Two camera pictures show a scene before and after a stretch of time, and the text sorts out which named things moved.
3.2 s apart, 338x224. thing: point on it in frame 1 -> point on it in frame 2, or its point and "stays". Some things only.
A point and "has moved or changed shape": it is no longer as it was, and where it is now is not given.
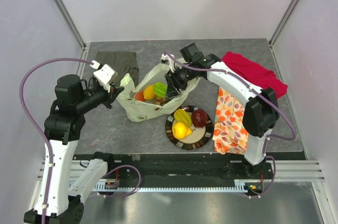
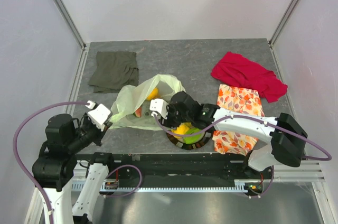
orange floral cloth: [229, 134] stays
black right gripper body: [181, 76] -> [175, 118]
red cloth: [253, 74] stays
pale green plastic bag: [140, 111] has moved or changed shape
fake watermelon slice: [139, 95] -> [138, 112]
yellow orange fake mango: [148, 92] -> [153, 94]
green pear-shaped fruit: [160, 89] -> [193, 139]
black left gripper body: [102, 95] -> [92, 132]
